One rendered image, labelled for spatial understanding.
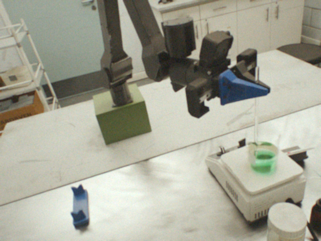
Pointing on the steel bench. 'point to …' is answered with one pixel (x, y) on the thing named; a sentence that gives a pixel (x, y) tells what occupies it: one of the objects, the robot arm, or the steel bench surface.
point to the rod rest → (80, 205)
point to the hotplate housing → (256, 203)
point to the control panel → (220, 156)
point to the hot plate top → (293, 169)
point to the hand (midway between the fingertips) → (250, 86)
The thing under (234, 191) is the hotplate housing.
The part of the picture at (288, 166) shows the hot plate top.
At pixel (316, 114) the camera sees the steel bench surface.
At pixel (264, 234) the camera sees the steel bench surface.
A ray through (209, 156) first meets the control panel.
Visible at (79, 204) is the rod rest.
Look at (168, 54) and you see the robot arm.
